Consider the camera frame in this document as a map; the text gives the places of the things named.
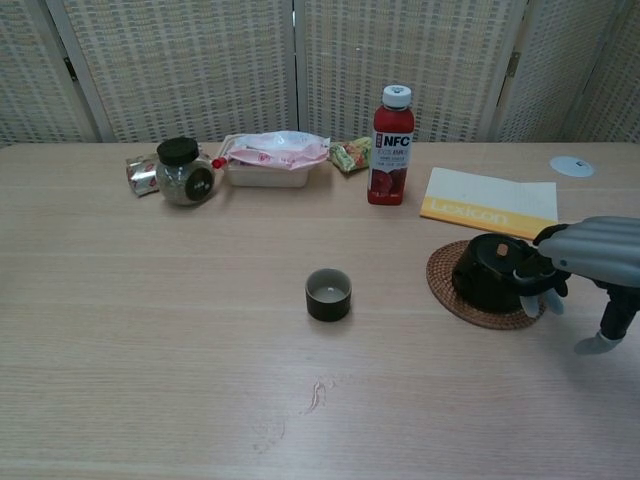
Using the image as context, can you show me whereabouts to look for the grey round table grommet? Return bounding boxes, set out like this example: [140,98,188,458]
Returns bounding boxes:
[549,155,599,177]

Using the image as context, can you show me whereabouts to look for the black teapot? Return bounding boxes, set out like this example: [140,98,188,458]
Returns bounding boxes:
[452,233,556,314]

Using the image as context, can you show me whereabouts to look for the red NFC juice bottle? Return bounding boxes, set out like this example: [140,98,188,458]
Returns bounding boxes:
[367,84,416,207]

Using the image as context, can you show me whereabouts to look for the pink white plastic bag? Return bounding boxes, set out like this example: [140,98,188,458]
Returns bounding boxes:
[227,130,332,171]

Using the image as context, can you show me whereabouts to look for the yellow white Lexicon book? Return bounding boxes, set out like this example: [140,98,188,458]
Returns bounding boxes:
[418,167,560,241]

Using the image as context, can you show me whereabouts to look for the green orange snack packet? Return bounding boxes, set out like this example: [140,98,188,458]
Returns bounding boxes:
[328,138,374,175]

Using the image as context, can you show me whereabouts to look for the dark ceramic cup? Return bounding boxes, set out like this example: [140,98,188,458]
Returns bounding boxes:
[304,268,353,322]

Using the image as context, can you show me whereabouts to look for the glass jar with black lid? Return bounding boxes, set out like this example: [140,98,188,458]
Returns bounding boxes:
[155,138,220,207]

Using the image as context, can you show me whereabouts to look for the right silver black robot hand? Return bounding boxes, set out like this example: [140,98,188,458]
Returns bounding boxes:
[512,215,640,355]

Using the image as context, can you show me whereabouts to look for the woven folding screen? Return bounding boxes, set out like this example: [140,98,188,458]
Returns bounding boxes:
[0,0,640,147]

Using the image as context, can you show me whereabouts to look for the white plastic tray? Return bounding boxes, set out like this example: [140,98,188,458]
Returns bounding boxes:
[222,134,321,189]

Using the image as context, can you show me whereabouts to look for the brown woven round coaster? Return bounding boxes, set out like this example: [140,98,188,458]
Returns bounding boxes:
[425,239,549,330]

